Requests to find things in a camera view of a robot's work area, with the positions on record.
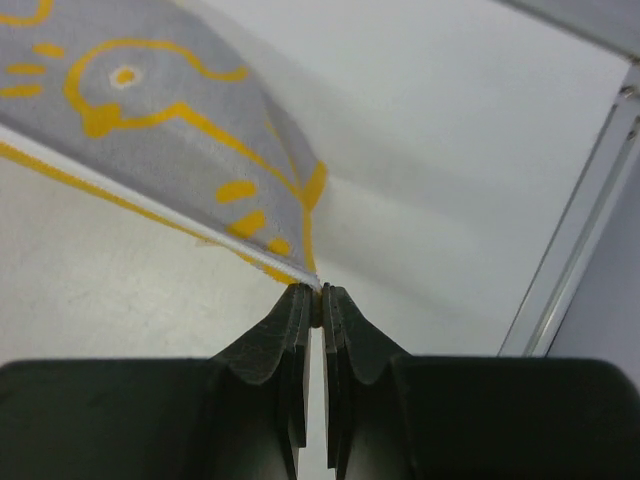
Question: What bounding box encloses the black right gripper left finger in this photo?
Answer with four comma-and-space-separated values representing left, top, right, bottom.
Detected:
1, 285, 313, 479

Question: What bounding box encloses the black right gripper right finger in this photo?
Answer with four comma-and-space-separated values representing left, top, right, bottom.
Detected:
321, 285, 639, 479

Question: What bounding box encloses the grey yellow towel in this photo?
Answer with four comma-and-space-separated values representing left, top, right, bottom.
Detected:
1, 1, 327, 289

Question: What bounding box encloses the aluminium side rail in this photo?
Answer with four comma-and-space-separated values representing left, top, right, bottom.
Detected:
499, 1, 639, 357

